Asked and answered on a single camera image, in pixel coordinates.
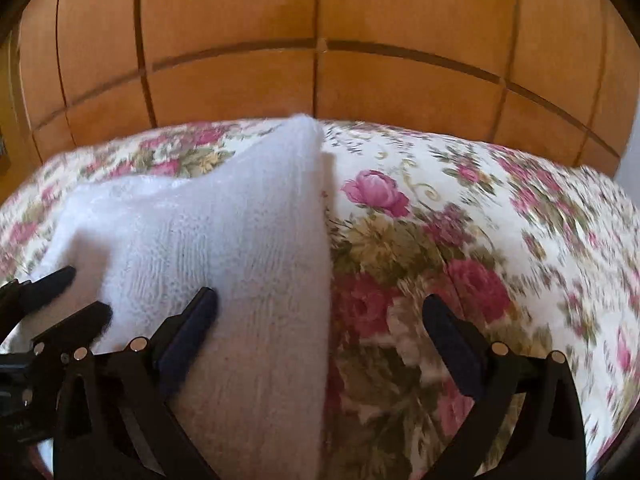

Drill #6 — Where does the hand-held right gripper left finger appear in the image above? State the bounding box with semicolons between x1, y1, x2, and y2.
52;287;221;480

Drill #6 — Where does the wooden headboard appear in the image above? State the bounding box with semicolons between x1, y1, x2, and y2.
10;0;628;203

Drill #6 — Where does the white knitted sweater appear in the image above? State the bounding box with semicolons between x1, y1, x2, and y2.
7;114;337;480

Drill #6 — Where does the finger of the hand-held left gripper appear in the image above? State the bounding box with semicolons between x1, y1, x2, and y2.
27;301;113;361
0;266;77;326

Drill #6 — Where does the floral bedspread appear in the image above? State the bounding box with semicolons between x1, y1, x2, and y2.
0;119;640;480

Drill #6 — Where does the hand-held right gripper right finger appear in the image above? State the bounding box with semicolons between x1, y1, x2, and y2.
422;295;587;480

